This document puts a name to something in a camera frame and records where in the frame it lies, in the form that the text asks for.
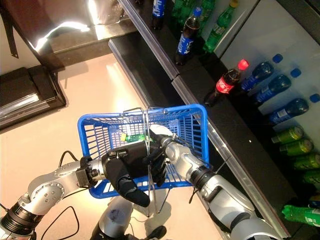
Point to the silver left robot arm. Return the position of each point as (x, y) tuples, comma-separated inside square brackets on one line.
[(45, 190)]

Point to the white shelf rack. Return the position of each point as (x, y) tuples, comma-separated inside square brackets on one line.
[(275, 30)]

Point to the lying green bottles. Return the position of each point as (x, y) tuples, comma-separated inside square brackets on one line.
[(307, 162), (287, 135)]

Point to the blue drink package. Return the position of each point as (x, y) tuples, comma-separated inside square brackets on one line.
[(315, 201)]

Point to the black store shelf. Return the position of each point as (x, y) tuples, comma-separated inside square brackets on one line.
[(200, 70)]

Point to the Pepsi bottle blue label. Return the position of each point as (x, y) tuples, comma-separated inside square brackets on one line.
[(186, 42), (158, 10)]

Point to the silver left robot leg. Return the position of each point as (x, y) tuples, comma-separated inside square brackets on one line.
[(112, 217)]

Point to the blue plastic shopping basket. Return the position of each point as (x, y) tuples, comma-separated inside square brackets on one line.
[(81, 130)]

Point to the clear shelf price rail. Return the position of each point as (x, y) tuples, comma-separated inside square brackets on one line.
[(192, 98), (150, 40)]

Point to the Coca-Cola bottle red label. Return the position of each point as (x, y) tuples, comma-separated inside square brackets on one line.
[(225, 85)]

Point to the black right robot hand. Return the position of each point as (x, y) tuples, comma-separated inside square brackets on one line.
[(160, 131)]

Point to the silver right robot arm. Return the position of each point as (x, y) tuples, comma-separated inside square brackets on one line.
[(225, 195)]

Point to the black display cabinet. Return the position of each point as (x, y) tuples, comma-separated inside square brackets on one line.
[(20, 87)]

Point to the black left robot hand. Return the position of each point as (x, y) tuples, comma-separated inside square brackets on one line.
[(125, 165)]

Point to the black right robot foot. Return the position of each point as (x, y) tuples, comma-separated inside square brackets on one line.
[(156, 232)]

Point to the dark brown stand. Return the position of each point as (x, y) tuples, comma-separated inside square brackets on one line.
[(32, 25)]

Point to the large green Sprite bottle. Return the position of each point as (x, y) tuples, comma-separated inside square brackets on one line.
[(300, 215)]

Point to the green Sprite bottle yellow cap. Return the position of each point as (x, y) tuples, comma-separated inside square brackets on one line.
[(136, 138), (217, 32)]

